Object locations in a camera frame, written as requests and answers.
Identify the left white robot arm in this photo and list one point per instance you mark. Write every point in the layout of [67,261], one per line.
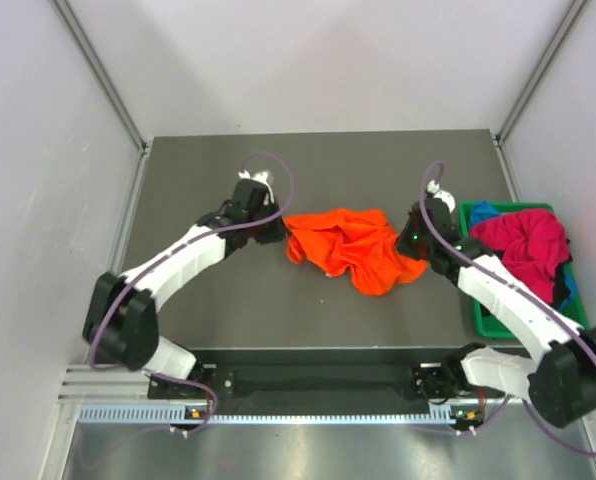
[122,327]

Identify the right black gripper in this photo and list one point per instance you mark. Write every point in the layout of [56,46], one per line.
[402,244]

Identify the right aluminium frame post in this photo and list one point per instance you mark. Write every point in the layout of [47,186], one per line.
[573,12]

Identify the left aluminium frame post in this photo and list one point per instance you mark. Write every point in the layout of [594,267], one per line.
[81,39]

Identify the aluminium frame post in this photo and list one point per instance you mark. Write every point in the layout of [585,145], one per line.
[573,12]
[81,39]

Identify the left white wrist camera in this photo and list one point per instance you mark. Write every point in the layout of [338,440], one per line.
[263,177]

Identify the black t shirt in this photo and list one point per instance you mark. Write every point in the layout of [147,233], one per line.
[548,280]

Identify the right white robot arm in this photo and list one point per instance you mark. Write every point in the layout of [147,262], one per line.
[558,374]

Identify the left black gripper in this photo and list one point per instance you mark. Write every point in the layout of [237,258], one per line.
[278,232]

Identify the green plastic bin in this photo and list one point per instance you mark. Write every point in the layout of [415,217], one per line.
[504,308]

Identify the magenta t shirt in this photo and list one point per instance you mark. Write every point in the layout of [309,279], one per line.
[535,230]

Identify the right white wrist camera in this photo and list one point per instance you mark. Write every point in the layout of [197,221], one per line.
[435,191]

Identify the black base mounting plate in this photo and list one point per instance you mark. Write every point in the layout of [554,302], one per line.
[407,381]

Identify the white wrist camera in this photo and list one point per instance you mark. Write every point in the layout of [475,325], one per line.
[263,177]
[435,191]

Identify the blue t shirt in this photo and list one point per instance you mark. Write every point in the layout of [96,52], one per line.
[480,212]

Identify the orange t shirt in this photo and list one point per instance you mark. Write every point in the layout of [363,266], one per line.
[361,244]

